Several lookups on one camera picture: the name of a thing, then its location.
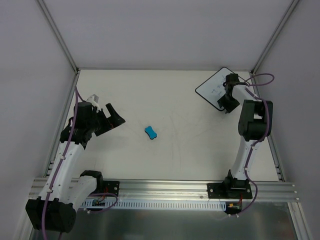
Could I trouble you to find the small black-framed whiteboard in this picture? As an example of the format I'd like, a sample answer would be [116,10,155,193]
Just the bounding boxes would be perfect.
[195,67,234,112]

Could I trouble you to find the blue whiteboard eraser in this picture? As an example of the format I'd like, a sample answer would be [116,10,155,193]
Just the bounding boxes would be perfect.
[144,126,158,140]

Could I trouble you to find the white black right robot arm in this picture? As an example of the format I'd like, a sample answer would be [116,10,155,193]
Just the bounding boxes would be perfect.
[212,73,274,199]

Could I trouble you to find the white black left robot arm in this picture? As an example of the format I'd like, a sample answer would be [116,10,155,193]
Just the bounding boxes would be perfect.
[25,100,126,233]

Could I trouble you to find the right table edge rail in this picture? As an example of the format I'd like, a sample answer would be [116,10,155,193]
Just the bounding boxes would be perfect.
[249,72,286,182]

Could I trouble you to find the table edge rail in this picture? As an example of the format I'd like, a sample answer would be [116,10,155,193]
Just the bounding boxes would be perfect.
[249,72,286,182]
[41,68,81,178]

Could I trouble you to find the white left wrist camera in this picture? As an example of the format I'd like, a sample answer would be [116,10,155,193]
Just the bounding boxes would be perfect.
[86,94,102,112]

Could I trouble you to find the left table edge rail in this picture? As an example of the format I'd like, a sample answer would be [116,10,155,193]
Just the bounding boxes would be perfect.
[41,68,81,178]

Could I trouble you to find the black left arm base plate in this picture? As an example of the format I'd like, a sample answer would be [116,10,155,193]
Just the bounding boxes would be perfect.
[98,180,120,197]

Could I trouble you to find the front aluminium mounting rail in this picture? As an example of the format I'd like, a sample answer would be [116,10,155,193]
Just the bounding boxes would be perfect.
[28,176,301,202]

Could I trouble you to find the white slotted cable duct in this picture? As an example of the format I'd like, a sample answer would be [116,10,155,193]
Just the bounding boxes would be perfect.
[80,197,227,212]

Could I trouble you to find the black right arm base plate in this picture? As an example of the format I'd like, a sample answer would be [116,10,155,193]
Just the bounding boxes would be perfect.
[207,182,253,200]

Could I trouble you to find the right aluminium corner post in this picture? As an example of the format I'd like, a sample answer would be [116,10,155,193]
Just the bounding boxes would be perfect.
[250,0,301,75]

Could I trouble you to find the aluminium corner post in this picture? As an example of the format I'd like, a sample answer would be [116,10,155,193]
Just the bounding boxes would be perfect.
[250,0,301,75]
[35,0,79,74]

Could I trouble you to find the left aluminium corner post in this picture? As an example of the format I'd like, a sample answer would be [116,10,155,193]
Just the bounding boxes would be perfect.
[35,0,79,74]

